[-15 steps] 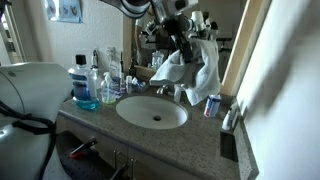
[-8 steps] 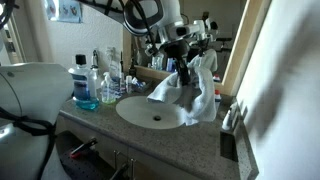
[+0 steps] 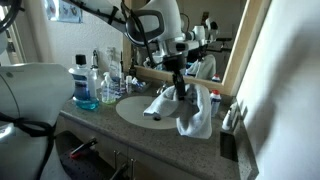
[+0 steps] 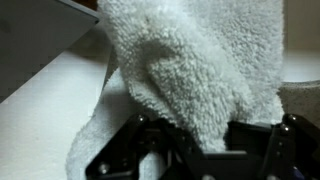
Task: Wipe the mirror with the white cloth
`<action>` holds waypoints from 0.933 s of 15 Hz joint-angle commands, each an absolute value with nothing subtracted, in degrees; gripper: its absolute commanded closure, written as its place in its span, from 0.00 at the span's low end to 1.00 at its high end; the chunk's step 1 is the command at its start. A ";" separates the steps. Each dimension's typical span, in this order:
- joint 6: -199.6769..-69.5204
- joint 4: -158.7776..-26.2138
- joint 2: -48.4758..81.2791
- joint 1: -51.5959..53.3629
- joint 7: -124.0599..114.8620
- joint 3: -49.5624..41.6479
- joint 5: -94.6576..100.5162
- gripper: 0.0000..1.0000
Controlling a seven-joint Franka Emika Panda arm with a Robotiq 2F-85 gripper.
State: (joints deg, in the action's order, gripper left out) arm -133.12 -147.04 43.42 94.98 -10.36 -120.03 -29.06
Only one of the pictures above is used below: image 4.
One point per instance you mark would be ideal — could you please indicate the white terry cloth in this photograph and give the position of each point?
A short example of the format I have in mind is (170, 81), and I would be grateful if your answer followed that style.
(200, 66)

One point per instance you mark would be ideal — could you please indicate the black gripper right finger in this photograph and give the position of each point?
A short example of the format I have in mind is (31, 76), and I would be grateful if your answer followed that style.
(290, 150)

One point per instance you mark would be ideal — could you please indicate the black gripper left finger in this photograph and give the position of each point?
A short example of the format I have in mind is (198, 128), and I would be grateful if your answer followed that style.
(143, 150)

